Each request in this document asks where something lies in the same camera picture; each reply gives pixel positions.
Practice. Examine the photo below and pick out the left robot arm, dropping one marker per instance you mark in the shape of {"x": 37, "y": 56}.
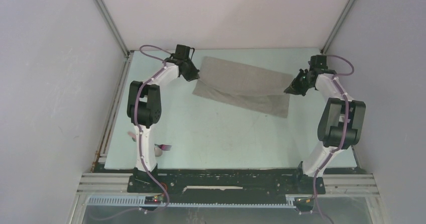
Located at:
{"x": 144, "y": 107}

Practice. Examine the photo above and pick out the pink handled spoon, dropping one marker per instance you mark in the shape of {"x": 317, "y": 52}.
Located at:
{"x": 157, "y": 149}

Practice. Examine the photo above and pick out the purple metallic fork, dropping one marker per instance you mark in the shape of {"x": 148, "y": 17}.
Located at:
{"x": 164, "y": 147}

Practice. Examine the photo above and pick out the right aluminium frame post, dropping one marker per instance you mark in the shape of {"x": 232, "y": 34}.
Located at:
{"x": 337, "y": 26}

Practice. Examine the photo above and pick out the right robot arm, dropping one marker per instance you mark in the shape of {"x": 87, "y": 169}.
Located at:
{"x": 341, "y": 123}

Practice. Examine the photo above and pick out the left aluminium frame post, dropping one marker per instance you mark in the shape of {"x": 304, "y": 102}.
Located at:
{"x": 103, "y": 10}

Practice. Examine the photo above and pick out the grey cloth napkin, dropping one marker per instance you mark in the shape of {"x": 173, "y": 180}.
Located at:
{"x": 249, "y": 87}

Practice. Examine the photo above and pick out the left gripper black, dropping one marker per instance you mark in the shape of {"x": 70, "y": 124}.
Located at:
{"x": 194, "y": 75}

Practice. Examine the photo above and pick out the aluminium frame post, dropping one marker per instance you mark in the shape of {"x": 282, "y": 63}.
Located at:
{"x": 103, "y": 10}
{"x": 337, "y": 26}

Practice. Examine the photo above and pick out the white cable duct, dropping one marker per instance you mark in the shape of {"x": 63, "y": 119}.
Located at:
{"x": 141, "y": 201}

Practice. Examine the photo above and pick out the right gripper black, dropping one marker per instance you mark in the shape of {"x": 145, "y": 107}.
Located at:
{"x": 294, "y": 88}

